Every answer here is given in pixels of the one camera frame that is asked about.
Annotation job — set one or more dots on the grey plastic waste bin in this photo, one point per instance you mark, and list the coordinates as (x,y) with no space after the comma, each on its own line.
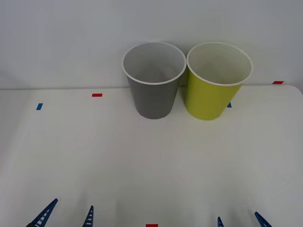
(154,99)

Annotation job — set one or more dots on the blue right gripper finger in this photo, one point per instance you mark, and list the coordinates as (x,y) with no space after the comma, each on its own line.
(263,221)
(220,223)

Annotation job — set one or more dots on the yellow-green plastic waste bin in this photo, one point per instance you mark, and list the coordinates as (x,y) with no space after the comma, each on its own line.
(208,99)

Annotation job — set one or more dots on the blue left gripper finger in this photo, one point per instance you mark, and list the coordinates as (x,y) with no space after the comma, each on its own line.
(43,214)
(89,218)

